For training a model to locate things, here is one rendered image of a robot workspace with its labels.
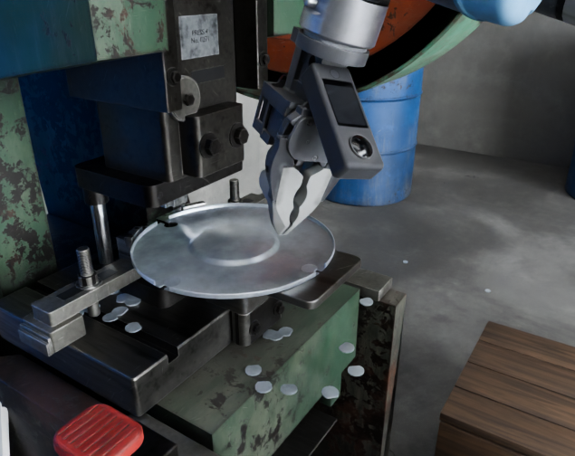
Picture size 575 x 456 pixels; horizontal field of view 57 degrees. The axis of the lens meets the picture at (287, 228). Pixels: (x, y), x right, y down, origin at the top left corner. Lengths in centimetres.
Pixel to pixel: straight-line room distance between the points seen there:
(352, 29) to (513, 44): 345
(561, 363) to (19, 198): 114
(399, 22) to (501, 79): 305
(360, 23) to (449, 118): 361
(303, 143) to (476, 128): 356
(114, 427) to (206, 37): 47
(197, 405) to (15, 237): 39
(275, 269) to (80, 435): 31
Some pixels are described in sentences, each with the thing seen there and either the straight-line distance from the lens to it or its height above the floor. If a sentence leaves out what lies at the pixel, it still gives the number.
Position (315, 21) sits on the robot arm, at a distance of 51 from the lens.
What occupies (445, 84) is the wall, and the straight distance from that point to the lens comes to 407.
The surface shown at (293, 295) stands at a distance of 66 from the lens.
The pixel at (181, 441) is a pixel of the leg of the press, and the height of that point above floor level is 64.
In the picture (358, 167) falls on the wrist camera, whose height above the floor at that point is 98.
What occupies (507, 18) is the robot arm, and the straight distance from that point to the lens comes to 45.
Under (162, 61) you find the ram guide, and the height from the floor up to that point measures 105.
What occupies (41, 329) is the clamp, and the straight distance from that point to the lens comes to 74.
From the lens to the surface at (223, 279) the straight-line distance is 69.
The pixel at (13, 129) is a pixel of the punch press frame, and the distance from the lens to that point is 87.
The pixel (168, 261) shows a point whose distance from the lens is 75.
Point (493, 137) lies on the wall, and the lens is 404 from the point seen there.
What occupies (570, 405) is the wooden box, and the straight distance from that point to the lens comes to 127.
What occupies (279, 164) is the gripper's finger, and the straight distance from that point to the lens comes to 53.
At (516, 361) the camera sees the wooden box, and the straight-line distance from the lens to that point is 134.
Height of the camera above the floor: 113
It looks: 25 degrees down
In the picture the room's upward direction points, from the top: straight up
